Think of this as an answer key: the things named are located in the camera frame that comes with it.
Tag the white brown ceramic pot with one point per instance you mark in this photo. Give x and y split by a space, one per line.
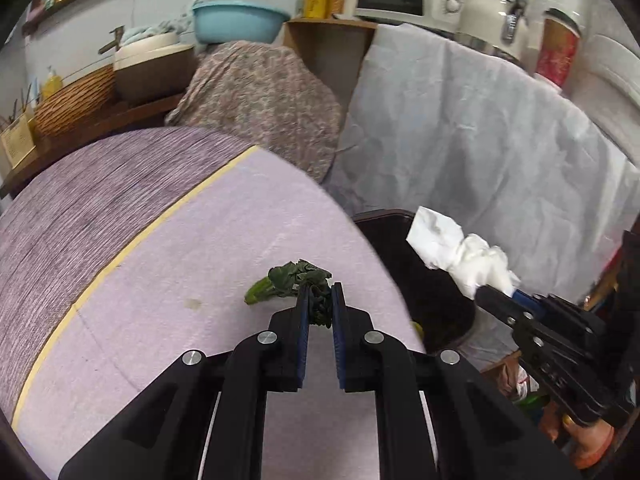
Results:
150 70

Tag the green glass bottle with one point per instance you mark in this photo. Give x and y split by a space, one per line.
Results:
535 401

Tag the green leafy vegetable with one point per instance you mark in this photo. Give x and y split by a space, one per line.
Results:
295 275

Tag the woven wicker basket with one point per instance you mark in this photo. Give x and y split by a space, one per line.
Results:
75 102

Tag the black trash bin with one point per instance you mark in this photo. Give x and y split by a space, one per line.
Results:
440 310

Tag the person's right hand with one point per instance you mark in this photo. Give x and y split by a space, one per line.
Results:
590 445

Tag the light purple table mat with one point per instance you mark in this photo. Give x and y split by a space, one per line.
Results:
200 260

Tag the white non-woven sheet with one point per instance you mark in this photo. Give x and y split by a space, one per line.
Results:
475 150

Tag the pink plastic bag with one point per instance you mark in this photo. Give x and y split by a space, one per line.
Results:
510 375

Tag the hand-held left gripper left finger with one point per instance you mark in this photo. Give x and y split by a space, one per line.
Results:
300 332

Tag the light teal towel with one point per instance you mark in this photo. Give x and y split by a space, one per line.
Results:
150 30

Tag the red patterned canister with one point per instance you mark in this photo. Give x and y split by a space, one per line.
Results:
557 50

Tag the purple woven tablecloth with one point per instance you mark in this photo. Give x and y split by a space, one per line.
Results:
100 185

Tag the dark wooden bench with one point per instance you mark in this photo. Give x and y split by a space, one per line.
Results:
100 125

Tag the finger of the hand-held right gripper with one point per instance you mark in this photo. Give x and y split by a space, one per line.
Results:
505 307
532 301

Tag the white tissue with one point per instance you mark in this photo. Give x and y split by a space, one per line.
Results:
470 260

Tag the light blue plastic basin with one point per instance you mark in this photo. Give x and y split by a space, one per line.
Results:
240 22

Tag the small wooden box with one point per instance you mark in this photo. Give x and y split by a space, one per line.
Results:
17 140

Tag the floral patterned cloth cover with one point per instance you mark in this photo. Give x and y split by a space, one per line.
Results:
260 100

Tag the white padded appliance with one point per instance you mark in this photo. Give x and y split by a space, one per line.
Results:
610 90

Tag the brown wooden cabinet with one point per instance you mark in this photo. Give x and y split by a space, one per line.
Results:
325 50

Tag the white electric kettle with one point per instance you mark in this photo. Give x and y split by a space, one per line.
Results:
487 15

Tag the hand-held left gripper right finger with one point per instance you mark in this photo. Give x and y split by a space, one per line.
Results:
339 332

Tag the yellow squeeze bottle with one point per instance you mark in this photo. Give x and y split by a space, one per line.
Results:
50 85

